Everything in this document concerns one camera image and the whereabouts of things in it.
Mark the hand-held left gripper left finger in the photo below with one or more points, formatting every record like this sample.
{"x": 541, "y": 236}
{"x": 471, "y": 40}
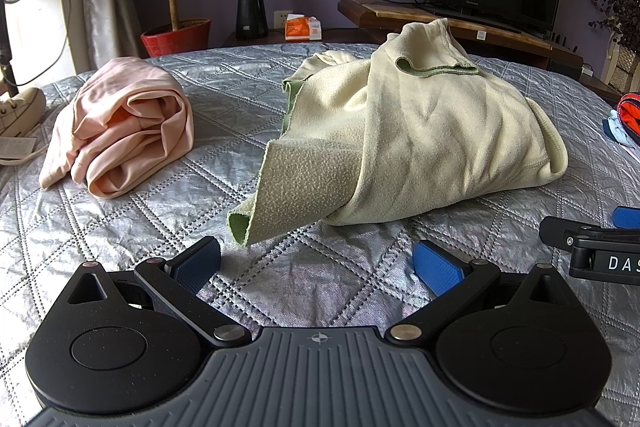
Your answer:
{"x": 195, "y": 264}

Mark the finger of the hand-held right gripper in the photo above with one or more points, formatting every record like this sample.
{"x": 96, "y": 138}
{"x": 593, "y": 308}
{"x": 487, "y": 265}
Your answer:
{"x": 557, "y": 231}
{"x": 627, "y": 218}

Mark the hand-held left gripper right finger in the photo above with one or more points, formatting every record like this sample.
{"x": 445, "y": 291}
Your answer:
{"x": 440, "y": 267}

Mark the pale green fleece garment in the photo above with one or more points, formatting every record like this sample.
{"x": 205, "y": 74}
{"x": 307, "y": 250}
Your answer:
{"x": 425, "y": 132}

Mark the light blue garment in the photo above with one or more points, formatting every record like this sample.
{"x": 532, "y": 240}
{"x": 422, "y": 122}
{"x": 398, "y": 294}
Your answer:
{"x": 622, "y": 139}

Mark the orange and navy jacket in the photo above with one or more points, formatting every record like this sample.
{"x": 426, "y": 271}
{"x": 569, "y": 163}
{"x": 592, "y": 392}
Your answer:
{"x": 631, "y": 114}

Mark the pink garment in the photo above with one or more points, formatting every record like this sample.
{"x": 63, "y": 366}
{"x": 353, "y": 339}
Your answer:
{"x": 125, "y": 127}

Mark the white wicker stand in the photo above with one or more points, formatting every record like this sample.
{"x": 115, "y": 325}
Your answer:
{"x": 622, "y": 59}

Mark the silver quilted bedspread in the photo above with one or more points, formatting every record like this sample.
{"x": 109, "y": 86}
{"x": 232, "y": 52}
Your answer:
{"x": 225, "y": 107}

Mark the dark upright sticks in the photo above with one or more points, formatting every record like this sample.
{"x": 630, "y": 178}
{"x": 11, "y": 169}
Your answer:
{"x": 565, "y": 43}

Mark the white paper shoe tag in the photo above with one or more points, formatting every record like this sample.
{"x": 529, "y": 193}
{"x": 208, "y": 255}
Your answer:
{"x": 15, "y": 148}

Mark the cream checked canvas sneaker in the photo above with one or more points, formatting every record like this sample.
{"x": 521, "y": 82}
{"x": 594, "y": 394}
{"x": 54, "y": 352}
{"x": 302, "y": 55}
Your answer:
{"x": 22, "y": 112}

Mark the dark low wooden table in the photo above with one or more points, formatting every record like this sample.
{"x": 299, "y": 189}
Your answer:
{"x": 350, "y": 36}

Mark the black tabletop speaker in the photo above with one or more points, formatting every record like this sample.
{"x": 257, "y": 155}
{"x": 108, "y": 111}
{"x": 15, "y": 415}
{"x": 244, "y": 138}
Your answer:
{"x": 251, "y": 14}

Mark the orange tissue box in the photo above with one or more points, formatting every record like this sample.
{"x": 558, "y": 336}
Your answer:
{"x": 302, "y": 29}

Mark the wooden television stand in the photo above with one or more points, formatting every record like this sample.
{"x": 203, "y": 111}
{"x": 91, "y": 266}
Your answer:
{"x": 360, "y": 14}

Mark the white wall socket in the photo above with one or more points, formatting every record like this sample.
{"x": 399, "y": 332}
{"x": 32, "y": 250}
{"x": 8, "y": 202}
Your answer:
{"x": 282, "y": 19}

